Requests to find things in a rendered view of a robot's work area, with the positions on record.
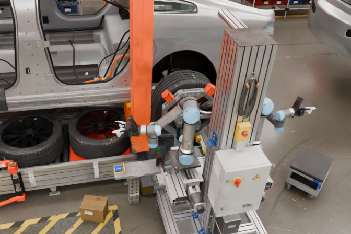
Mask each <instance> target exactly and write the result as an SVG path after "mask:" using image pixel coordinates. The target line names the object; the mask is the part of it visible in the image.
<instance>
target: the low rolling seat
mask: <svg viewBox="0 0 351 234"><path fill-rule="evenodd" d="M333 162H334V159H333V158H331V157H328V156H326V155H324V154H322V153H319V152H317V151H315V150H313V149H311V148H308V147H306V146H302V148H301V149H300V151H299V153H298V154H297V155H296V157H295V158H294V160H293V161H292V163H291V165H290V167H289V169H288V172H287V174H286V177H285V181H286V182H287V185H286V186H287V189H290V186H291V185H293V186H295V187H297V188H299V189H301V190H303V191H305V192H307V193H309V194H308V195H307V199H309V200H310V199H312V198H313V197H314V196H315V197H317V196H318V194H319V191H320V189H321V187H322V185H323V183H324V182H325V181H326V180H327V178H326V177H327V175H328V174H329V171H330V169H331V166H332V164H333Z"/></svg>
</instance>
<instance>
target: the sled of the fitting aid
mask: <svg viewBox="0 0 351 234"><path fill-rule="evenodd" d="M199 144H200V145H199V146H197V147H198V149H199V152H200V154H201V156H202V157H205V151H204V148H203V147H202V145H201V142H199ZM160 161H161V164H162V168H163V171H164V173H166V172H173V171H172V168H171V164H168V165H166V164H165V161H164V158H160Z"/></svg>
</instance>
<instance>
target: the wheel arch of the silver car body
mask: <svg viewBox="0 0 351 234"><path fill-rule="evenodd" d="M170 54H171V53H169V54H167V55H166V56H164V57H163V58H164V59H163V58H161V59H160V60H159V61H158V62H157V63H156V64H155V65H154V66H153V67H152V82H151V83H158V82H160V81H161V73H162V72H163V71H165V70H168V63H169V62H170ZM162 59H163V63H162V72H161V62H162ZM172 63H173V67H172V69H176V68H180V69H184V70H192V71H197V72H200V73H202V74H203V75H205V76H206V77H207V78H208V79H209V81H210V82H211V84H213V85H214V86H216V79H217V69H216V67H215V65H214V63H213V62H212V61H211V59H210V58H209V57H207V56H206V55H205V54H203V53H201V52H199V51H195V50H178V51H174V52H172Z"/></svg>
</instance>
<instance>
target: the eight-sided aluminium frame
mask: <svg viewBox="0 0 351 234"><path fill-rule="evenodd" d="M194 95H203V96H204V97H205V98H206V99H208V100H209V101H212V102H213V100H214V97H212V96H209V95H208V94H206V91H205V89H204V88H193V89H181V90H179V91H177V92H176V93H175V94H174V95H173V96H174V100H173V101H171V102H170V103H168V102H167V101H166V102H165V103H164V104H163V105H162V113H161V117H163V116H164V115H165V114H166V113H167V111H168V109H169V108H170V107H171V106H173V105H174V104H175V103H176V102H177V101H178V100H179V99H181V98H182V97H186V96H194ZM209 125H210V118H209V119H207V120H206V121H205V122H204V123H203V124H201V126H200V127H199V128H198V129H196V130H195V134H194V136H199V135H201V134H202V133H203V132H204V131H205V130H206V129H207V128H209ZM164 130H166V131H168V132H169V133H170V134H172V135H173V136H175V131H176V130H175V129H174V128H172V127H171V126H170V125H167V126H166V127H164Z"/></svg>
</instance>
